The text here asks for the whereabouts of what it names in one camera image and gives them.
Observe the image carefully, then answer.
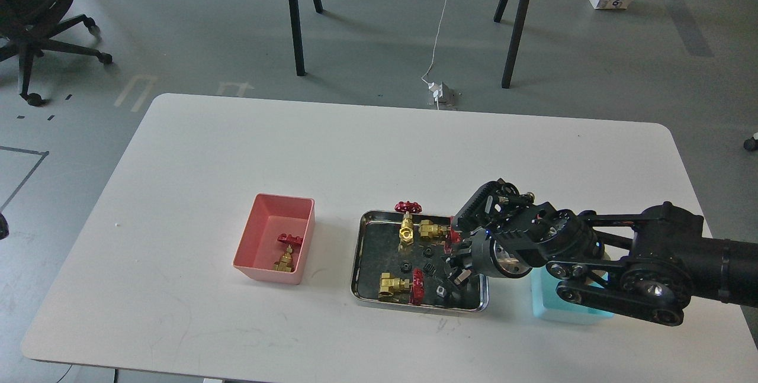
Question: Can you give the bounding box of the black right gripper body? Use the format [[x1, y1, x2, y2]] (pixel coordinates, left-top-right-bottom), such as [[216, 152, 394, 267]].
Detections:
[[451, 179, 569, 280]]

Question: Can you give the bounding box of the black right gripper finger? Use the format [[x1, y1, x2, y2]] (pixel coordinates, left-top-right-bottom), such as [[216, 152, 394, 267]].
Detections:
[[446, 235, 484, 271], [438, 271, 481, 307]]

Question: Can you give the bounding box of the brass valve red wheel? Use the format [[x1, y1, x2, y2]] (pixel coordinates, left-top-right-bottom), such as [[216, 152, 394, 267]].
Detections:
[[394, 201, 422, 250], [272, 233, 304, 272], [377, 269, 425, 307]]

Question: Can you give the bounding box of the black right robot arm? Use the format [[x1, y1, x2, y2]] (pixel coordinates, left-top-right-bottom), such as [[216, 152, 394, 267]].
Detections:
[[445, 179, 757, 326]]

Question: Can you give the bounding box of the brass valve top right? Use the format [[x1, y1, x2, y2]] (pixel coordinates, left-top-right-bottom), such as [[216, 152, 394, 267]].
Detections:
[[419, 220, 461, 253]]

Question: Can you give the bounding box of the brass valve upright red wheel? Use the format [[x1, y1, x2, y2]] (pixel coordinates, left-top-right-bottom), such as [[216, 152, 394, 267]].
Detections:
[[394, 201, 422, 250]]

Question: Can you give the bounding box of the brass valve bottom red wheel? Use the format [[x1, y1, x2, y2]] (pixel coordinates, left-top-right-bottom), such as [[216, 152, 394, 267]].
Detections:
[[377, 269, 425, 307]]

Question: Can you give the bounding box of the light blue plastic box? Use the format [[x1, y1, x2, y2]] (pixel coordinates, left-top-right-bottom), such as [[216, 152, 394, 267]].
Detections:
[[529, 267, 614, 326]]

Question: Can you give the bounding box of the pink plastic box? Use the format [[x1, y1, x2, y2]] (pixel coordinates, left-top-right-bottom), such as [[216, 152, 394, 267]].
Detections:
[[233, 192, 315, 284]]

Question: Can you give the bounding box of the stainless steel tray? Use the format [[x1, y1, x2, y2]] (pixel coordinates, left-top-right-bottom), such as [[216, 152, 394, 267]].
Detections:
[[350, 210, 489, 312]]

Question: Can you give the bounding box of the white power adapter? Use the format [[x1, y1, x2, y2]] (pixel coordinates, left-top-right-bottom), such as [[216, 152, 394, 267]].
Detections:
[[428, 82, 457, 108]]

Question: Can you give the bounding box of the black caster wheel right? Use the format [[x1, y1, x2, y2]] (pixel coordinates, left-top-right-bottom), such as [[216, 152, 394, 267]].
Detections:
[[743, 137, 758, 152]]

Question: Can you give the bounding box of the black table leg right front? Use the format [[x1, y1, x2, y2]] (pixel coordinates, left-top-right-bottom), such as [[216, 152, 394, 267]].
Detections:
[[501, 0, 530, 89]]

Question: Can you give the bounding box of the black table leg left front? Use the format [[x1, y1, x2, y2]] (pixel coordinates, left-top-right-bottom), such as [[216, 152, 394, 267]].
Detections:
[[288, 0, 306, 76]]

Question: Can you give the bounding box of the black office chair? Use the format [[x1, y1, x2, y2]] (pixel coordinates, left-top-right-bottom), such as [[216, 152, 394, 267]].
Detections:
[[1, 0, 112, 106]]

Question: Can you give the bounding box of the white cable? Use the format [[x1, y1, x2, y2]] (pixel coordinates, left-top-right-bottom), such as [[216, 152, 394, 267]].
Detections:
[[422, 0, 457, 85]]

